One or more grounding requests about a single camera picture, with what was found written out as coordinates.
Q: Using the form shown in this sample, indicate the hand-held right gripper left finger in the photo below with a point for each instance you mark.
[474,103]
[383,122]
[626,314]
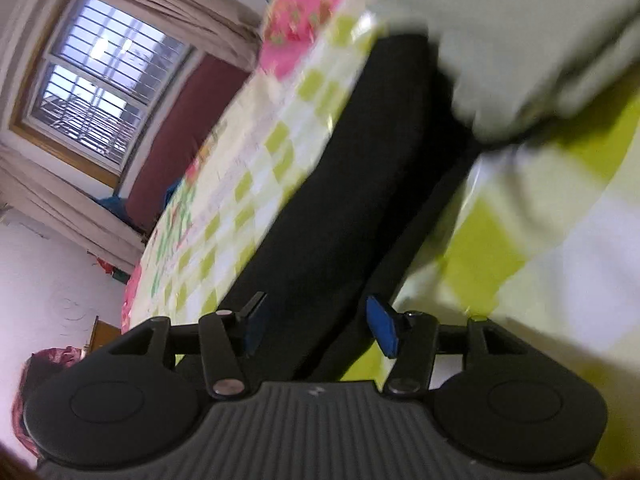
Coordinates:
[255,325]

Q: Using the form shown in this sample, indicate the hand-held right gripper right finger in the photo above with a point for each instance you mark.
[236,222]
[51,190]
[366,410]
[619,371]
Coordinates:
[382,327]

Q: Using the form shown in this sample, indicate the pink patterned cloth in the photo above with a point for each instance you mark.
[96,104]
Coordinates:
[45,365]

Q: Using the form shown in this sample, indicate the printed cartoon quilt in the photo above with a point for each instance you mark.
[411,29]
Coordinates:
[175,220]

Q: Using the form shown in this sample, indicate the folded grey-green pants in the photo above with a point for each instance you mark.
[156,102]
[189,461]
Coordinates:
[525,35]

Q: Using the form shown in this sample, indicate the blue cloth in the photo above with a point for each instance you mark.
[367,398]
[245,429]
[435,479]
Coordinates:
[112,210]

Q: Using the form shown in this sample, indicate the maroon sofa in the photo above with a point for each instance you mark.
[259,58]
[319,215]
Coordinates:
[185,125]

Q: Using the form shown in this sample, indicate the red and green bag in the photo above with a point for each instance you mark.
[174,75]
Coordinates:
[111,270]

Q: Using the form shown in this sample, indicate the barred window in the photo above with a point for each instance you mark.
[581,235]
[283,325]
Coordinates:
[90,90]

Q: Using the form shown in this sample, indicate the pink printed pillow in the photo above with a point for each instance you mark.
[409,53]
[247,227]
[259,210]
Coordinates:
[300,25]

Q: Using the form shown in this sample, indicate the black pants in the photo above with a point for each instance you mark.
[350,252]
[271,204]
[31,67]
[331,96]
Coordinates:
[350,210]

